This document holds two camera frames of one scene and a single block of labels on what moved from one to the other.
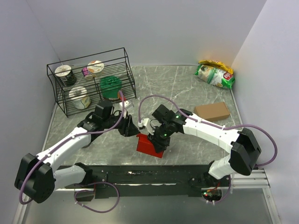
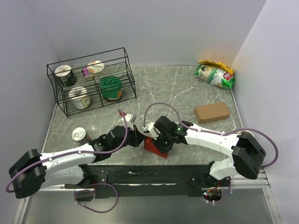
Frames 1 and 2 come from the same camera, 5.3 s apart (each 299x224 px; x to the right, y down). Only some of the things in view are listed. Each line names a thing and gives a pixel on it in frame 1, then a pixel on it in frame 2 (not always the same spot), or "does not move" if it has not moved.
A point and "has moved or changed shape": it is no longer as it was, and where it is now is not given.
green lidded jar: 110,86 does not move
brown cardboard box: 212,112 does not move
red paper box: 145,145 has moved or changed shape
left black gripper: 128,129 to 138,137
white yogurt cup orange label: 96,67 does not move
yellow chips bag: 216,63 does not move
